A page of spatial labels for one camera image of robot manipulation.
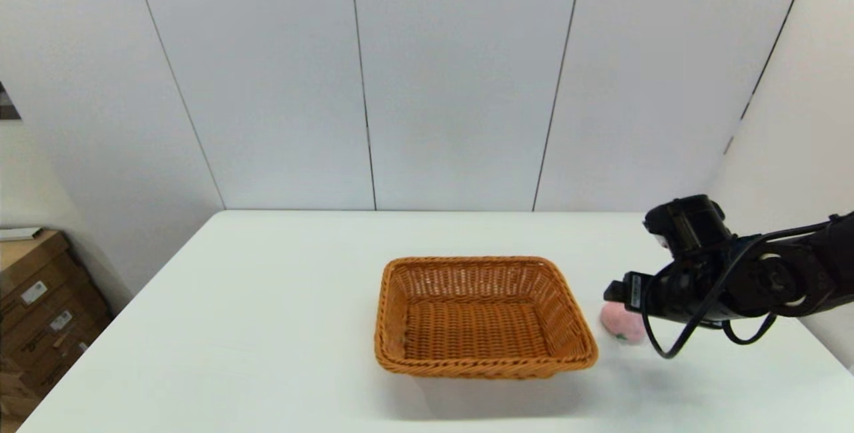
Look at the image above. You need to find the pink toy peach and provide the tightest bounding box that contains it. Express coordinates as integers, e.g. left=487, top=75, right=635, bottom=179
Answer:
left=600, top=302, right=647, bottom=345

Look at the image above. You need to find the orange wicker basket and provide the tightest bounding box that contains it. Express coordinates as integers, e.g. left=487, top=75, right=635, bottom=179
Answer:
left=374, top=256, right=599, bottom=380

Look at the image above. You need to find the cardboard box with white label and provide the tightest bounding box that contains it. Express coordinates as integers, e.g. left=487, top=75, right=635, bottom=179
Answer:
left=0, top=253, right=94, bottom=337
left=0, top=286, right=113, bottom=399

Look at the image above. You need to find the plain cardboard box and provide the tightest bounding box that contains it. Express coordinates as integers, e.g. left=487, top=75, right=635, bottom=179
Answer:
left=0, top=231, right=71, bottom=294

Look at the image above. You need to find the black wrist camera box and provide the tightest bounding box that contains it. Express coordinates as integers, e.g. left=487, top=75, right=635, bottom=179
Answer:
left=643, top=194, right=733, bottom=263

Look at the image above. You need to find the dark wall picture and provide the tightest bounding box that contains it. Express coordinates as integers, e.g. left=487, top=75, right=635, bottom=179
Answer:
left=0, top=79, right=22, bottom=121

